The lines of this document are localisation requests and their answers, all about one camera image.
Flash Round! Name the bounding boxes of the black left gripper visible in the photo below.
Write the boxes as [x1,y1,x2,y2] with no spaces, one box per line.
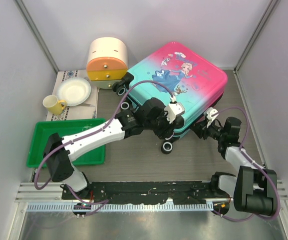
[145,108,178,141]

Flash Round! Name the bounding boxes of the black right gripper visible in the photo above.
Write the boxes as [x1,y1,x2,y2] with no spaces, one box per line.
[190,118,227,141]

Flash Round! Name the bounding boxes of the pink and teal children's suitcase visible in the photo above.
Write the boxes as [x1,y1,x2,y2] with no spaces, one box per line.
[112,42,228,154]

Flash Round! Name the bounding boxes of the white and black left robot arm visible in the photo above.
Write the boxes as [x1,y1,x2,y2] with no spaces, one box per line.
[43,98,185,200]

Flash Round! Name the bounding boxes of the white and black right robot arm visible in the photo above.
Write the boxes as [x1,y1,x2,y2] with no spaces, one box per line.
[191,117,281,220]

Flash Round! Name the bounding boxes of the green plastic tray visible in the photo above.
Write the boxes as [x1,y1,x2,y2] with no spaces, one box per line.
[26,118,105,168]

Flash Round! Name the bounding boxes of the patterned white placemat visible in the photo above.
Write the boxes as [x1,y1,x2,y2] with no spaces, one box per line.
[46,70,99,121]

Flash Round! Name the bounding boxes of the pastel three-drawer storage box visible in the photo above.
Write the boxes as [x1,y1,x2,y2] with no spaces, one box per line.
[86,37,128,89]

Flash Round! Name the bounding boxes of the white paper plate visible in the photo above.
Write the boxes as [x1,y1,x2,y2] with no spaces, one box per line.
[56,77,91,107]

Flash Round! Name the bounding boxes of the yellow ceramic mug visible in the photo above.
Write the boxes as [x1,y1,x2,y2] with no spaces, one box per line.
[42,95,67,116]

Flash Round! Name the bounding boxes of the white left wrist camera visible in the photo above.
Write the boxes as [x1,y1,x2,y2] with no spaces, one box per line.
[164,102,185,124]

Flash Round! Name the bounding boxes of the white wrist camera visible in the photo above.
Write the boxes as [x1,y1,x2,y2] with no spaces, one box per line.
[204,107,219,128]
[164,102,185,124]

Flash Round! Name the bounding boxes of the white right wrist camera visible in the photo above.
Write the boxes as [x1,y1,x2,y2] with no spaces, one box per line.
[204,107,219,128]

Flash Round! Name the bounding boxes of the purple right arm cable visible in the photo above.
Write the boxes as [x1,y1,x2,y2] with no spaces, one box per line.
[212,106,281,223]

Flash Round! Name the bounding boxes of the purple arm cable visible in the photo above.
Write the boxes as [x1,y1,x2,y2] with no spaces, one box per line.
[212,106,281,223]
[33,80,177,217]

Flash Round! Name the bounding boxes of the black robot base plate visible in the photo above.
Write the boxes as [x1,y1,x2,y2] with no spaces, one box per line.
[61,180,241,205]

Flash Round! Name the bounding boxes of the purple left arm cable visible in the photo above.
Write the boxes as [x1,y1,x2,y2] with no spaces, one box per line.
[33,80,177,217]

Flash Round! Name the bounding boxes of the white slotted cable duct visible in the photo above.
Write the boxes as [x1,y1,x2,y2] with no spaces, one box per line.
[26,200,213,213]

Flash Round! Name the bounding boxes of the aluminium frame rail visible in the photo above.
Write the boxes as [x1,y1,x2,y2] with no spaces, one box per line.
[15,180,288,202]

